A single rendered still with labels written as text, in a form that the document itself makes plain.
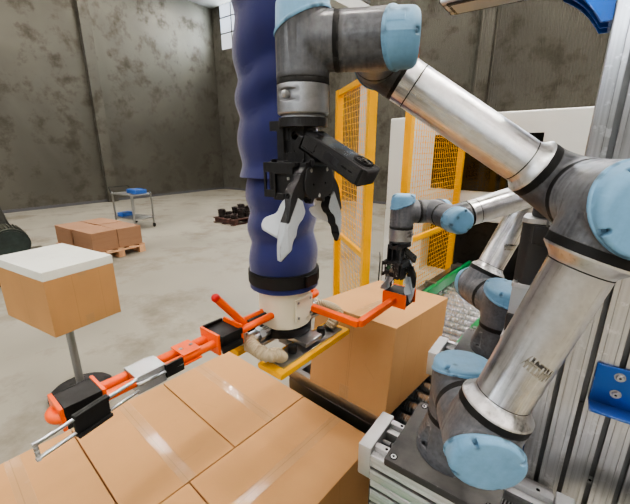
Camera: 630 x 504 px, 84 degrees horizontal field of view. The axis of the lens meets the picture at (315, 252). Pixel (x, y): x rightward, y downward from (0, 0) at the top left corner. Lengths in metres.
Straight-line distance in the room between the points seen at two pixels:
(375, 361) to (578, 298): 1.04
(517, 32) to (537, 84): 1.28
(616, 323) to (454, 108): 0.51
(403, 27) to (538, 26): 10.08
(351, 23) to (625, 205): 0.39
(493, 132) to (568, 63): 9.71
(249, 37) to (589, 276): 0.85
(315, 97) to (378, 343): 1.13
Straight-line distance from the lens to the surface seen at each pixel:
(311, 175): 0.52
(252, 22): 1.01
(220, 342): 0.99
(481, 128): 0.65
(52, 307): 2.52
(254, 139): 0.98
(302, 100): 0.52
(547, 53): 10.43
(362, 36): 0.52
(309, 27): 0.53
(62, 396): 0.91
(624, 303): 0.86
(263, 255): 1.03
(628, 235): 0.56
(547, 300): 0.60
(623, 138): 0.81
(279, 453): 1.58
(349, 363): 1.60
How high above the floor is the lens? 1.68
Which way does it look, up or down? 16 degrees down
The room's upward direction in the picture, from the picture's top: straight up
